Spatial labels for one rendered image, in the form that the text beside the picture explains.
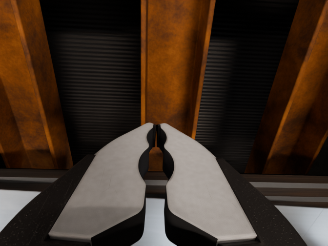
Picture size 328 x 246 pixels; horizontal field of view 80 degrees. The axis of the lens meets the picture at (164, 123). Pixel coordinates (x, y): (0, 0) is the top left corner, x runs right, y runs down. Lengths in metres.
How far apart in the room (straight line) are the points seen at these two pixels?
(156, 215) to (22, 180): 0.13
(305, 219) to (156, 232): 0.14
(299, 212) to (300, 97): 0.20
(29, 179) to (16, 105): 0.18
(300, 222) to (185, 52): 0.24
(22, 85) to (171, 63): 0.22
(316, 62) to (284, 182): 0.20
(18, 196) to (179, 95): 0.23
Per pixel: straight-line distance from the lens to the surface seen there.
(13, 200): 0.22
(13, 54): 0.35
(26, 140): 0.41
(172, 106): 0.32
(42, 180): 0.23
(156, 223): 0.21
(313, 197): 0.25
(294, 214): 0.24
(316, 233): 0.28
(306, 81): 0.38
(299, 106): 0.39
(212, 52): 0.44
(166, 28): 0.29
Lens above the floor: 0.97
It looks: 62 degrees down
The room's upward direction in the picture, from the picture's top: 177 degrees clockwise
